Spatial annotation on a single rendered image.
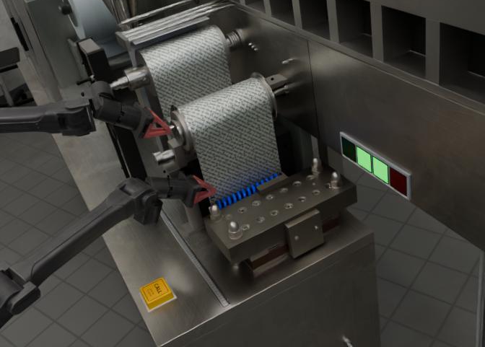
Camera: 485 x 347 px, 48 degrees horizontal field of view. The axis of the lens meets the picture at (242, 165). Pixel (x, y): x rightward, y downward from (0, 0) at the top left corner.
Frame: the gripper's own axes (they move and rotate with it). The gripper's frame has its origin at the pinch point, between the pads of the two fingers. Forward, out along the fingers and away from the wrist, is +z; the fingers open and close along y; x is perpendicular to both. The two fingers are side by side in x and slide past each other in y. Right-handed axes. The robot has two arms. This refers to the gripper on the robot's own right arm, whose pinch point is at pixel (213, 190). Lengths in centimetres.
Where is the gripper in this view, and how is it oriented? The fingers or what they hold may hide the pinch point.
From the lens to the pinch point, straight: 152.5
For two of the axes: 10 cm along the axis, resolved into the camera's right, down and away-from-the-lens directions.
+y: 4.6, 4.2, -7.8
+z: 8.4, 0.7, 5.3
